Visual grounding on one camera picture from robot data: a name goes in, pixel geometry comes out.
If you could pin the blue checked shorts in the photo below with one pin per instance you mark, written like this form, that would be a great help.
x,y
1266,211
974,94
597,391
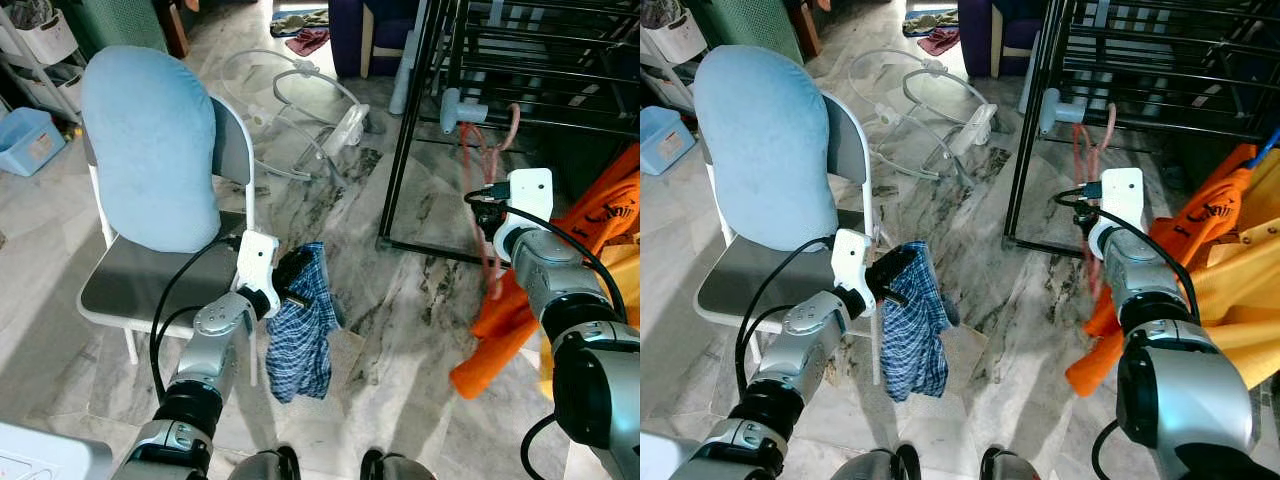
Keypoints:
x,y
915,350
300,350

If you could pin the reddish pink plastic hanger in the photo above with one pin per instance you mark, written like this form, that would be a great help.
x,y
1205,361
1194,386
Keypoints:
x,y
1110,125
516,125

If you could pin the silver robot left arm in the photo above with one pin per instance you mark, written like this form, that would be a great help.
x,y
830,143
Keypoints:
x,y
800,340
215,340

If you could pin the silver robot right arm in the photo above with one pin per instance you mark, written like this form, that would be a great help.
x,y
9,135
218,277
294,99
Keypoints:
x,y
545,280
1180,390

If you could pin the blue plastic hanger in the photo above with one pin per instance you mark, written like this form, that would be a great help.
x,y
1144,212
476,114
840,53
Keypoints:
x,y
1265,145

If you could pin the black metal drying rack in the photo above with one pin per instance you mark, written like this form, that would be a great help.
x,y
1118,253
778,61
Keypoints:
x,y
1050,110
452,108

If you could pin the orange shirt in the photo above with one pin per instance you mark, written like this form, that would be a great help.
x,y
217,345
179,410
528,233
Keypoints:
x,y
490,360
1190,225

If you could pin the white folding chair grey seat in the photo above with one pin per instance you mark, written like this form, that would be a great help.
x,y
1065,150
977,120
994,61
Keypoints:
x,y
745,290
140,285

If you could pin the yellow shirt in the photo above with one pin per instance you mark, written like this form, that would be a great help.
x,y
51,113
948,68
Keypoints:
x,y
1250,290
628,290

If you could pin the light blue pillow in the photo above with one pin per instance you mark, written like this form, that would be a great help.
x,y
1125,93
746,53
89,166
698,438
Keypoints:
x,y
765,150
150,150

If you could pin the light blue plastic bin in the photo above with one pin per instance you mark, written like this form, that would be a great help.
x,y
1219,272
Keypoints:
x,y
660,140
30,140

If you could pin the robot left leg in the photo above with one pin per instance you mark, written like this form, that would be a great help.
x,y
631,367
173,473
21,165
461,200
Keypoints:
x,y
880,465
265,465

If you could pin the robot leg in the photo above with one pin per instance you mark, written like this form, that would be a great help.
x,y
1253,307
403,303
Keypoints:
x,y
1020,468
880,465
400,468
265,465

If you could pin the purple armchair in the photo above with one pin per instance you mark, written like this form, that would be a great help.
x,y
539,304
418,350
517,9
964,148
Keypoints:
x,y
975,40
345,40

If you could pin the maroon floor cloth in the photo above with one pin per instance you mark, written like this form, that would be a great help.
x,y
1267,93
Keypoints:
x,y
940,40
308,40

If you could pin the robot right leg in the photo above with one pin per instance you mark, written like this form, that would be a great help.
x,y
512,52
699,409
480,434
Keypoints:
x,y
400,468
1020,468

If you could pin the colourful door mat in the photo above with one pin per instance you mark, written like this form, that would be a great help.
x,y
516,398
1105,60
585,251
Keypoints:
x,y
300,18
932,18

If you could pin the green laundry basket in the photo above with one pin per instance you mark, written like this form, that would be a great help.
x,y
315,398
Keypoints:
x,y
750,25
120,25

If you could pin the white folding table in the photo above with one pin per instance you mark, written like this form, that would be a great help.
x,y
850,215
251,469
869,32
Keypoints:
x,y
665,460
40,455

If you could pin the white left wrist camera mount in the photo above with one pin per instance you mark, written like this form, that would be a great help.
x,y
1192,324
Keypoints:
x,y
258,265
853,262

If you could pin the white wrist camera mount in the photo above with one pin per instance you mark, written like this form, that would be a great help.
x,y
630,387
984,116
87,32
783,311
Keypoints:
x,y
528,195
1120,195
258,265
853,262

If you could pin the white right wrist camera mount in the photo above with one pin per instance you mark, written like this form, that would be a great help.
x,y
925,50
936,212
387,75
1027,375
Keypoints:
x,y
1120,195
528,195

